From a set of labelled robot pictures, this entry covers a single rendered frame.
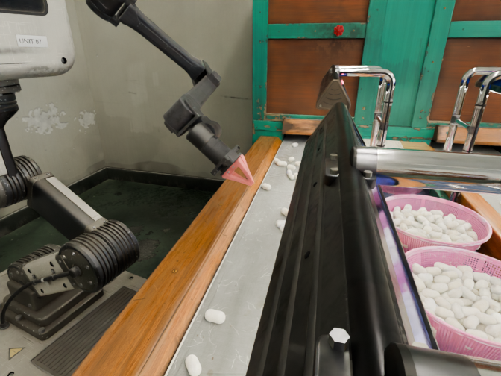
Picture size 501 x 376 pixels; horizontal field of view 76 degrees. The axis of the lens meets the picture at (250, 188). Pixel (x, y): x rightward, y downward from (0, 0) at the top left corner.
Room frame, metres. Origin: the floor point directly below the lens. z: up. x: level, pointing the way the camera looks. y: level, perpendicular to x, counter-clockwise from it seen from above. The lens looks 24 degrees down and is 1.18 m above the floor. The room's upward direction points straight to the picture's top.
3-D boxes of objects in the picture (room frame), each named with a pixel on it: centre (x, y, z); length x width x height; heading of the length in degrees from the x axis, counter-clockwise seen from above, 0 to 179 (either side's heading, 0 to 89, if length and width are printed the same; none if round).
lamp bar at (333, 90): (1.07, -0.26, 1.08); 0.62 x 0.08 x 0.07; 167
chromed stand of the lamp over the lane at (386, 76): (1.04, -0.34, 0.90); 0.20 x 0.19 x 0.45; 167
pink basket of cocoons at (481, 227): (0.74, -0.48, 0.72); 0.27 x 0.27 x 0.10
